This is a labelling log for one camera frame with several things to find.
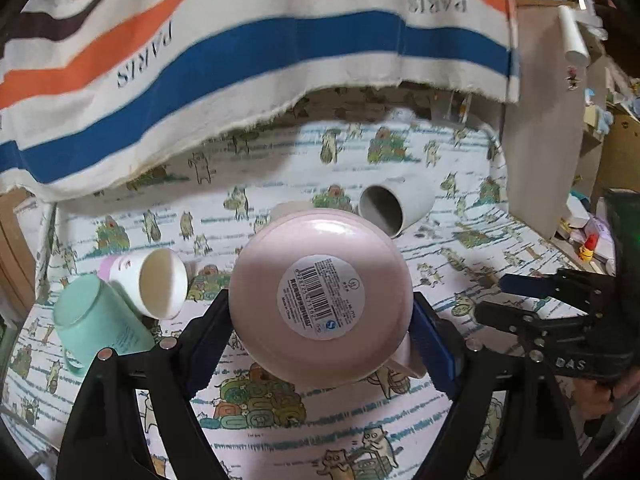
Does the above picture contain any wooden shelf unit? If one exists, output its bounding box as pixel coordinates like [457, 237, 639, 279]
[502, 2, 622, 241]

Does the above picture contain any white cup with lilac print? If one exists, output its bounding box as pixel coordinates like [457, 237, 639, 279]
[97, 247, 190, 320]

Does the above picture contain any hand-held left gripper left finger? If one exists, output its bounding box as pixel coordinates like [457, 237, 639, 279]
[56, 290, 236, 480]

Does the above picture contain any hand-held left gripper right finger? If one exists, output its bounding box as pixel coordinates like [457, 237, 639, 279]
[412, 292, 587, 480]

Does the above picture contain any person's right hand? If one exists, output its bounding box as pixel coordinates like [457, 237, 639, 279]
[570, 360, 638, 438]

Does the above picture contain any cardboard box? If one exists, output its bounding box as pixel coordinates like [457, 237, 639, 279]
[595, 105, 640, 201]

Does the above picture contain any pink cup with barcode label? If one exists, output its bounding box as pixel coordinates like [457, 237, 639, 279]
[229, 210, 427, 389]

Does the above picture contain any striped cloth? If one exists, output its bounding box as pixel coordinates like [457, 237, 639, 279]
[0, 0, 522, 204]

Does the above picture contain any grey cup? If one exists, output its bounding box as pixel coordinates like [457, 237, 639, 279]
[358, 175, 437, 239]

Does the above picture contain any cat printed blanket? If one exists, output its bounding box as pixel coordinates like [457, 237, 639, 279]
[0, 105, 621, 480]

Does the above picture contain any white paper roll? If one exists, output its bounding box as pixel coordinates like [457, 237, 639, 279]
[557, 5, 591, 67]

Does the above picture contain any mint green cup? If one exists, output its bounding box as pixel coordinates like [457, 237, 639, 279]
[52, 274, 157, 378]

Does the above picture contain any pale pink cup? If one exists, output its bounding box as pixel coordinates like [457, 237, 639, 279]
[269, 201, 321, 227]

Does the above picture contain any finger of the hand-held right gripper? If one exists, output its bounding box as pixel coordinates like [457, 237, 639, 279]
[474, 302, 553, 361]
[499, 268, 596, 313]

